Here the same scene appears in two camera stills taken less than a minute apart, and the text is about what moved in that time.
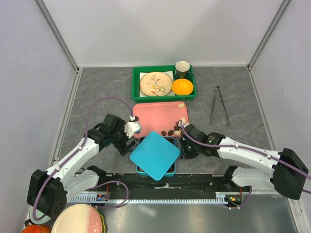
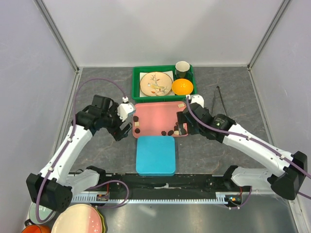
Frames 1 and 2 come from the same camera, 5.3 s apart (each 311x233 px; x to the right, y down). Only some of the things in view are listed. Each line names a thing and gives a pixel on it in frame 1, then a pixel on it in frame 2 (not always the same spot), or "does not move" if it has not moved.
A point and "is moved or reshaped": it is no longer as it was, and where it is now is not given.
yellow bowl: (182, 87) does not move
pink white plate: (81, 218) does not move
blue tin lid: (155, 155) is moved or reshaped
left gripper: (123, 148) → (116, 132)
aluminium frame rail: (46, 14) does not move
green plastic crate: (135, 86) does not move
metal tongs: (227, 116) does not move
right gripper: (184, 154) → (181, 119)
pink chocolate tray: (162, 118) does not move
